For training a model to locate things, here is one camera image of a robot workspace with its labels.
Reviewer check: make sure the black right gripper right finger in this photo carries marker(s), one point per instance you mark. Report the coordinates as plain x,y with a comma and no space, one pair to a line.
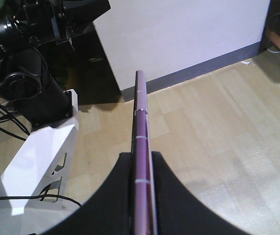
180,212

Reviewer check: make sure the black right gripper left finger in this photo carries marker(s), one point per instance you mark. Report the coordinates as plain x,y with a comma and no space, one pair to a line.
107,212

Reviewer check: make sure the black foldable phone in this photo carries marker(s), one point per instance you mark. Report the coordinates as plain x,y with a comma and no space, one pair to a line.
145,212

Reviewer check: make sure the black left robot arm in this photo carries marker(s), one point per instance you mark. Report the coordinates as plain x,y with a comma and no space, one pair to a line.
29,95

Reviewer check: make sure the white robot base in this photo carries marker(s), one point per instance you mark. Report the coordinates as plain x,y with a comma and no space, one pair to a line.
43,160

